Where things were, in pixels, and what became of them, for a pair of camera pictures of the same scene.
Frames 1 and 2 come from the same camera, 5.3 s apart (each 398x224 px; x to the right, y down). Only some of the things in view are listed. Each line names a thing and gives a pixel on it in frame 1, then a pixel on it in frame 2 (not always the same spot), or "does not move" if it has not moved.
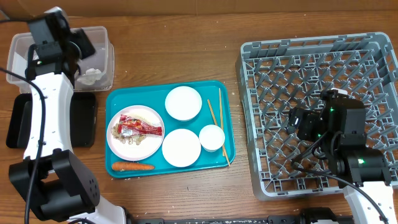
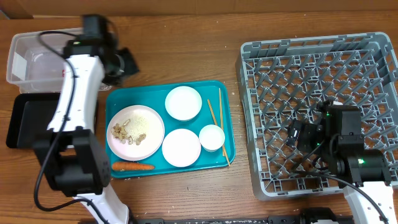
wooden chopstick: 221,112 does not move
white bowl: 183,103 does not move
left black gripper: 82,38 -> 131,66
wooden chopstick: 216,124 does not move
